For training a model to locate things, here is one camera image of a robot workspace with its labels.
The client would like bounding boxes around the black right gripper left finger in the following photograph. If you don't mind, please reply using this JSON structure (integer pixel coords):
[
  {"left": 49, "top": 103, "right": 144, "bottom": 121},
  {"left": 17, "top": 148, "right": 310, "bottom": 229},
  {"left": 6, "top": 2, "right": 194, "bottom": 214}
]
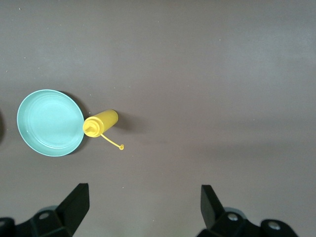
[{"left": 0, "top": 183, "right": 90, "bottom": 237}]

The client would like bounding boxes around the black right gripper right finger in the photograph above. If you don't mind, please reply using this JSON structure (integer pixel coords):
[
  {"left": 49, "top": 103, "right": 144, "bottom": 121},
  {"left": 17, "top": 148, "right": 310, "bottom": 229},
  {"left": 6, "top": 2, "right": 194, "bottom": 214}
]
[{"left": 196, "top": 184, "right": 299, "bottom": 237}]

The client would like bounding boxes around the yellow mustard squeeze bottle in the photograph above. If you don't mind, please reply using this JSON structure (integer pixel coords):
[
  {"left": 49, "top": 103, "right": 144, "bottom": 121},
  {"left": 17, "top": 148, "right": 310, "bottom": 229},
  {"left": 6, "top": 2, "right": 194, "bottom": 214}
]
[{"left": 82, "top": 109, "right": 125, "bottom": 151}]

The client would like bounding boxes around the mint green plate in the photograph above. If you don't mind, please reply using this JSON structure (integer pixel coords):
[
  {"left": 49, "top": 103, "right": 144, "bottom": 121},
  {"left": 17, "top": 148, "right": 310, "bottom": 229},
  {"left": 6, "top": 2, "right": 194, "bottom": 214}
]
[{"left": 16, "top": 89, "right": 85, "bottom": 158}]

